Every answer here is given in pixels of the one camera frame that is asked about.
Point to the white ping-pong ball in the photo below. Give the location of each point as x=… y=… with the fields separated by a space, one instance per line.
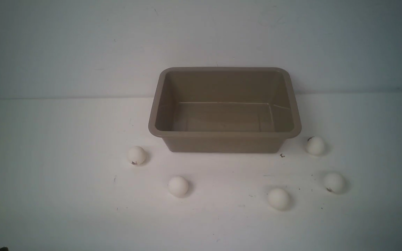
x=178 y=186
x=279 y=199
x=315 y=146
x=136 y=155
x=334 y=183

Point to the brown plastic bin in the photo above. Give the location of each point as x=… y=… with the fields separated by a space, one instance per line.
x=224 y=109

